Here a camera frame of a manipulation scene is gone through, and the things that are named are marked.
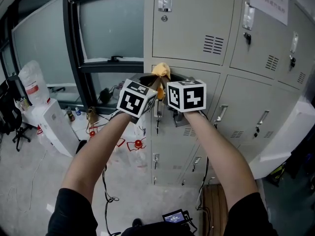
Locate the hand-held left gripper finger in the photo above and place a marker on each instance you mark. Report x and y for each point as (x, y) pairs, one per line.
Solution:
(144, 77)
(155, 83)

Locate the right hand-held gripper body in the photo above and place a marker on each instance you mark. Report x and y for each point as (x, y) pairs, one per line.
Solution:
(187, 96)

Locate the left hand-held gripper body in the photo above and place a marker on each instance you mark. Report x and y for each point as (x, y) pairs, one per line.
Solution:
(135, 99)

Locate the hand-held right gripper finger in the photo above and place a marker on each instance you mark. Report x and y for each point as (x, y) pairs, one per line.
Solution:
(178, 77)

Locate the yellow cloth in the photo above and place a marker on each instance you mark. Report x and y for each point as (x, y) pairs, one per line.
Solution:
(161, 70)

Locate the person's left forearm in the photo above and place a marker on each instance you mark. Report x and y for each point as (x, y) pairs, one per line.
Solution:
(98, 151)

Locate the person's right forearm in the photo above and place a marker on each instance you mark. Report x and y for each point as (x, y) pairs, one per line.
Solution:
(221, 156)

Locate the grey metal locker cabinet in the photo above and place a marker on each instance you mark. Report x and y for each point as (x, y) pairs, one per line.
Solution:
(197, 21)

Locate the black pouch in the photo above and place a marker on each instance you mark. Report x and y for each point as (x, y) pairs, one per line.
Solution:
(104, 95)

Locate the brown bag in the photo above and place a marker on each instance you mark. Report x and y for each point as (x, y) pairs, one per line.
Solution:
(91, 115)

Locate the small bottle blue label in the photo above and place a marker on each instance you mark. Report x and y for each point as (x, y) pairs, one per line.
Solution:
(78, 112)

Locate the small dark bottle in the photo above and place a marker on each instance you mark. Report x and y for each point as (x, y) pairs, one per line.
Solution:
(71, 116)

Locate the small black white bin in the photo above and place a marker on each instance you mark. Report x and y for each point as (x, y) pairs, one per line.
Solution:
(80, 146)

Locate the black framed glass window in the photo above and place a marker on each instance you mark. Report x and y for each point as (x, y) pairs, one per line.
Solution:
(73, 33)

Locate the white water dispenser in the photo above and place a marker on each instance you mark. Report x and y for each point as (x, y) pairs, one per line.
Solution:
(56, 126)

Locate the clear water jug red label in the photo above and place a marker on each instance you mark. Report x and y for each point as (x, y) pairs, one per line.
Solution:
(33, 82)

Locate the wooden plank platform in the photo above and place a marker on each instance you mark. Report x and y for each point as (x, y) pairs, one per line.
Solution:
(214, 200)

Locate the white paper notice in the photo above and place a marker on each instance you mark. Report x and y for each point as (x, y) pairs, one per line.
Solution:
(268, 4)

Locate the yellow and black bag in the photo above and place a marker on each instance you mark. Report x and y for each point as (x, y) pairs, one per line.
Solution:
(278, 174)

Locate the black device with screen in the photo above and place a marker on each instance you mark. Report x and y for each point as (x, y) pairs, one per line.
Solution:
(173, 217)

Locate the person's black shoe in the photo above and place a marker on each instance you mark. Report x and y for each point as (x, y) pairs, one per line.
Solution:
(137, 224)

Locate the black office chair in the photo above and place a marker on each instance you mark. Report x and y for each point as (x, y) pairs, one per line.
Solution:
(12, 122)

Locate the person's black shirt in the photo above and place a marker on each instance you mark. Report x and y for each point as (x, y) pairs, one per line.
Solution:
(71, 215)

